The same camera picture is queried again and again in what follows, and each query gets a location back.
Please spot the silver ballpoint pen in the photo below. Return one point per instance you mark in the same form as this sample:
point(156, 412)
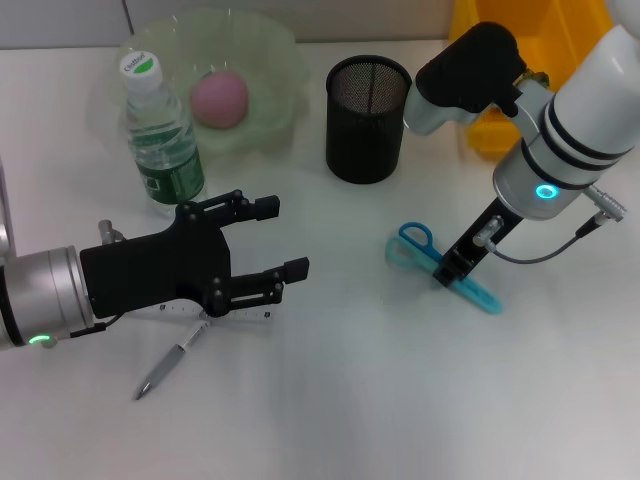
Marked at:
point(160, 372)

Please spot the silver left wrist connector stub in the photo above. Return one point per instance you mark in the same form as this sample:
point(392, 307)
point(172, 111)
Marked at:
point(106, 230)

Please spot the translucent green fruit bowl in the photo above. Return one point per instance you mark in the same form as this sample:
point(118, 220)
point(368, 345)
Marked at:
point(270, 75)

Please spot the yellow plastic bin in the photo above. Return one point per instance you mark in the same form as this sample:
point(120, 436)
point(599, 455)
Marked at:
point(575, 35)

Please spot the light blue scissors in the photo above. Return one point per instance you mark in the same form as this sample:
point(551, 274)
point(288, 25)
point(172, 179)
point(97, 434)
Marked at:
point(480, 295)

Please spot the black mesh pen holder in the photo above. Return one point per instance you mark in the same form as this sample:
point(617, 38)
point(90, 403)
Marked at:
point(365, 135)

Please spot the clear green-label water bottle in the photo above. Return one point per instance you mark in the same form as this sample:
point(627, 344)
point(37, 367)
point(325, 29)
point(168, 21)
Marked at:
point(165, 165)

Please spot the pink toy peach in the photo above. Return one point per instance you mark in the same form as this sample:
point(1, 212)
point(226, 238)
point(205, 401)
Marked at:
point(217, 100)

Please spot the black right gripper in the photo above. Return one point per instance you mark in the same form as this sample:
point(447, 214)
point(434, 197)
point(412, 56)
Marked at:
point(490, 230)

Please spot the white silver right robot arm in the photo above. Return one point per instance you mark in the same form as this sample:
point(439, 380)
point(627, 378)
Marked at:
point(585, 115)

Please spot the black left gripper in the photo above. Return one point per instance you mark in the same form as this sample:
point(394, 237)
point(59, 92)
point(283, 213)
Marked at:
point(150, 270)

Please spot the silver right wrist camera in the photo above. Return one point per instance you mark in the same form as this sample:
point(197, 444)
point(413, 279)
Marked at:
point(470, 70)

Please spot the clear plastic ruler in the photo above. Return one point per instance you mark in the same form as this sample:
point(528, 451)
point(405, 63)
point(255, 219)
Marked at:
point(250, 315)

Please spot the green plastic wrapper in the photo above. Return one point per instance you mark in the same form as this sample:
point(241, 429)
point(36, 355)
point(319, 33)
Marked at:
point(537, 79)

